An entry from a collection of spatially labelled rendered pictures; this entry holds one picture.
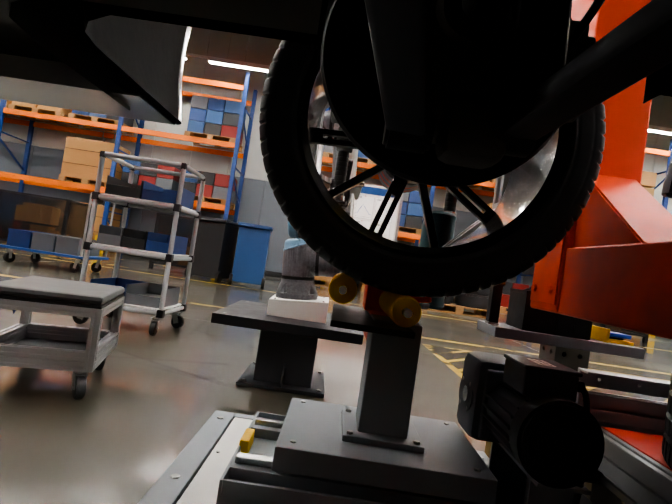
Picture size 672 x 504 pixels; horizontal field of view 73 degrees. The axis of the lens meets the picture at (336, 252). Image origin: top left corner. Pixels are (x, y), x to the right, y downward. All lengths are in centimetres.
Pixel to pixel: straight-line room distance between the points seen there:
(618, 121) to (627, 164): 11
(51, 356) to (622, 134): 174
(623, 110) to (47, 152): 1351
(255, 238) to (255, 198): 500
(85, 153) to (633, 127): 1162
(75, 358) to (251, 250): 552
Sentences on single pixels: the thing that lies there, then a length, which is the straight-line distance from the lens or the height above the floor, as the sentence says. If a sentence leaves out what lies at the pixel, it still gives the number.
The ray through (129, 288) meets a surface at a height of 24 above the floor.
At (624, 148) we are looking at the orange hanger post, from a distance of 132.
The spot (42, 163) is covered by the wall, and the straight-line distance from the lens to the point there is 1407.
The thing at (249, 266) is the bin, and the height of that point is 32.
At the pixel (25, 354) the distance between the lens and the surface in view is 175.
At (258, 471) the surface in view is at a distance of 93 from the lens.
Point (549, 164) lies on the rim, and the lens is 97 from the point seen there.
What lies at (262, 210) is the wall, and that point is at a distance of 1193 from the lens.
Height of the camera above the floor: 56
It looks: 1 degrees up
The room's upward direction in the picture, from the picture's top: 9 degrees clockwise
